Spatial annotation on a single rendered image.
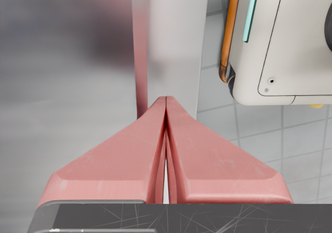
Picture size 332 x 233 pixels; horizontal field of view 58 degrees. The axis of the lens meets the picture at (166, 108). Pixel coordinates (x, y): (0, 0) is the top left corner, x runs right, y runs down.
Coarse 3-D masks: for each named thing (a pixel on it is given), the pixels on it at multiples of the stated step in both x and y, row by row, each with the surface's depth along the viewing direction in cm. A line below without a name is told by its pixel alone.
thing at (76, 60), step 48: (0, 0) 11; (48, 0) 11; (96, 0) 12; (144, 0) 8; (0, 48) 12; (48, 48) 13; (96, 48) 13; (144, 48) 9; (0, 96) 14; (48, 96) 14; (96, 96) 14; (144, 96) 10; (0, 144) 15; (48, 144) 16; (96, 144) 16; (0, 192) 17
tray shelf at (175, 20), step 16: (160, 0) 12; (176, 0) 12; (192, 0) 12; (160, 16) 12; (176, 16) 12; (192, 16) 12; (160, 32) 13; (176, 32) 13; (192, 32) 13; (160, 48) 13; (176, 48) 13; (192, 48) 13; (160, 64) 14; (176, 64) 14; (192, 64) 14; (160, 80) 14; (176, 80) 14; (192, 80) 14; (176, 96) 15; (192, 96) 15; (192, 112) 15
